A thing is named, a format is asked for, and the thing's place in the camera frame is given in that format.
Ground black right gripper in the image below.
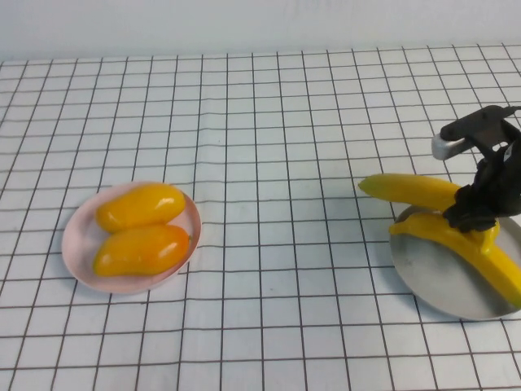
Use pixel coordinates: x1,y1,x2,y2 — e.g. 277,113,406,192
443,136,521,236

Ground yellow banana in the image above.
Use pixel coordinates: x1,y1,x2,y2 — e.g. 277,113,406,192
357,173,501,257
388,212,521,310

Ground yellow mango with orange end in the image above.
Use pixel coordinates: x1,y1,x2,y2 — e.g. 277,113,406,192
93,224,192,278

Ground grey round plate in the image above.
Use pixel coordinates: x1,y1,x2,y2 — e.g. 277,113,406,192
389,205,521,323

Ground pink round plate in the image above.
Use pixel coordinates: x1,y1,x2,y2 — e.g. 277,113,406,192
61,180,204,294

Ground white black-grid tablecloth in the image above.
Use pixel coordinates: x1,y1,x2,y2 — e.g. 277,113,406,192
0,42,521,391

